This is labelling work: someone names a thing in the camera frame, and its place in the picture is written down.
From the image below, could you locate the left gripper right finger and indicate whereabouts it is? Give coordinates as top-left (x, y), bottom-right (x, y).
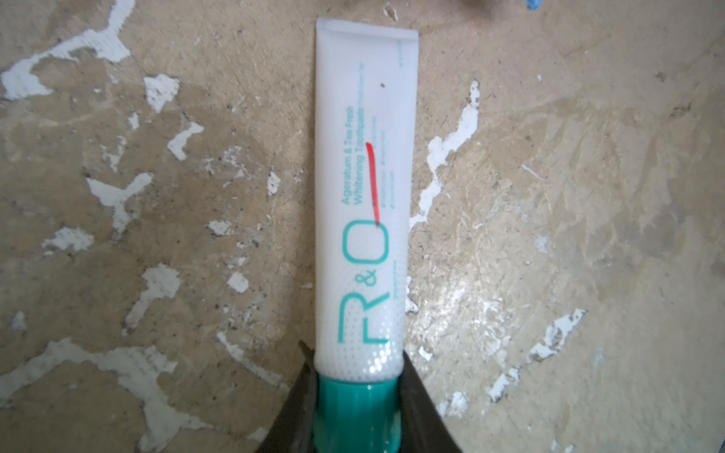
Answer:
top-left (398, 353), bottom-right (462, 453)

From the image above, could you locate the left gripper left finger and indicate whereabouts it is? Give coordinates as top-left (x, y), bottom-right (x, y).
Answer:
top-left (256, 341), bottom-right (318, 453)

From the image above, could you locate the green cap toothpaste tube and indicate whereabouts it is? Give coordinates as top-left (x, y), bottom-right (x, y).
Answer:
top-left (313, 18), bottom-right (419, 452)

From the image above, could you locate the blue microfiber cloth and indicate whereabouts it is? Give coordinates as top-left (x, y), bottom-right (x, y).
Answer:
top-left (526, 0), bottom-right (542, 11)

